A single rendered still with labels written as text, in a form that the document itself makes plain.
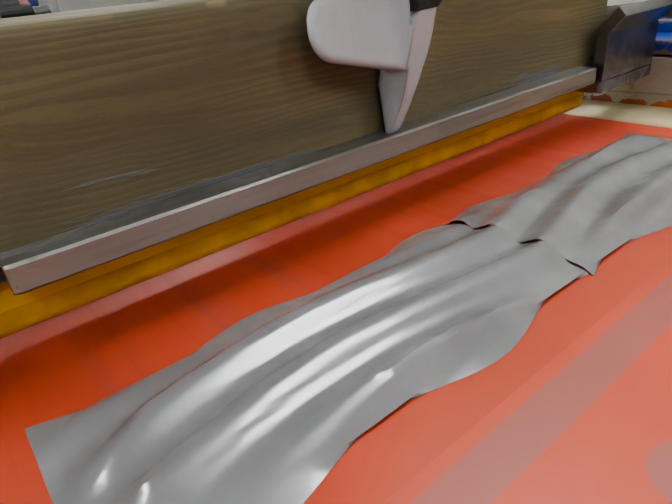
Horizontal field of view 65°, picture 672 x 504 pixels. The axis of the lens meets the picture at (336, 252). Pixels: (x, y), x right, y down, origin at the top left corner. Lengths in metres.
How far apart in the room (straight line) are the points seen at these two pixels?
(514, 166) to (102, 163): 0.22
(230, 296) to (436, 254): 0.08
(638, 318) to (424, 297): 0.07
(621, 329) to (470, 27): 0.18
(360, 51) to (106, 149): 0.10
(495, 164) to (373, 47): 0.13
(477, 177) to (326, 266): 0.12
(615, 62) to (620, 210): 0.17
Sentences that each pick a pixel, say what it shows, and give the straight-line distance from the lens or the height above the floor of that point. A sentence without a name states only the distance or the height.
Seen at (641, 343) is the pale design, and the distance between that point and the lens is 0.19.
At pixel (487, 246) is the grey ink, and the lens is 0.22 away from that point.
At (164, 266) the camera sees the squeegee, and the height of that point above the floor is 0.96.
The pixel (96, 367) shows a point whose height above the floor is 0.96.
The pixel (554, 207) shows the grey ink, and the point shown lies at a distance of 0.26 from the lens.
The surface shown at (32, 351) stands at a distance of 0.22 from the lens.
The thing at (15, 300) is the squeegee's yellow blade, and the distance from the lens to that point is 0.21.
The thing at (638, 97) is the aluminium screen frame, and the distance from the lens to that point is 0.47.
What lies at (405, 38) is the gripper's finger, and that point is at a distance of 0.23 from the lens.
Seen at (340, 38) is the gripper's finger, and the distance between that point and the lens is 0.22.
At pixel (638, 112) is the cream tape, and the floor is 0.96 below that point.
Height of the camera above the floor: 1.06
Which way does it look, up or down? 27 degrees down
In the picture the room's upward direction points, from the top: 6 degrees counter-clockwise
